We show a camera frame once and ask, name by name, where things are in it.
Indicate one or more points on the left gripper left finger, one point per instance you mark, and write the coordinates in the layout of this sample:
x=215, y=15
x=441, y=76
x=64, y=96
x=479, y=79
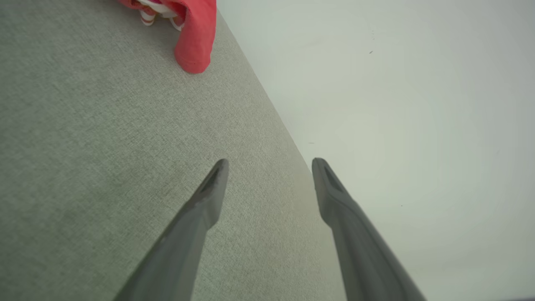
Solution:
x=184, y=246

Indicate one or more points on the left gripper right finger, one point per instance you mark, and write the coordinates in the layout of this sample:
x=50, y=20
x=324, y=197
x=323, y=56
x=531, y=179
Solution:
x=359, y=251

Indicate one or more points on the red white jersey shirt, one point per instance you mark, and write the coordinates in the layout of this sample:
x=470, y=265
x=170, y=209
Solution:
x=196, y=37

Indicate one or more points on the grey fabric sofa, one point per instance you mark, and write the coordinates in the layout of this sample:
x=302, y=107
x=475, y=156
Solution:
x=104, y=146

